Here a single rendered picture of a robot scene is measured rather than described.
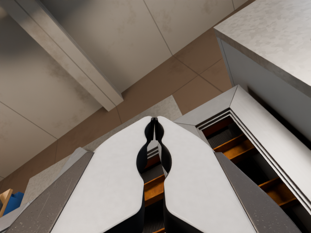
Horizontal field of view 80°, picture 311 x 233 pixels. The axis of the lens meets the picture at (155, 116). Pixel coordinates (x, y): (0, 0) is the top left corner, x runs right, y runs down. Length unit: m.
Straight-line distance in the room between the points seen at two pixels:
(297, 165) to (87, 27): 2.65
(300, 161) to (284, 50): 0.31
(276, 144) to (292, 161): 0.06
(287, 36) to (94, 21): 2.43
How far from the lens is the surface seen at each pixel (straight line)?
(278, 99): 0.72
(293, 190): 0.65
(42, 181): 1.54
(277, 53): 0.66
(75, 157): 1.31
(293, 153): 0.67
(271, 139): 0.69
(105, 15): 2.84
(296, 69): 0.60
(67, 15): 2.83
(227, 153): 0.89
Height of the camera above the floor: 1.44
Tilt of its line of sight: 39 degrees down
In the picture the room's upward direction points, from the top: 38 degrees counter-clockwise
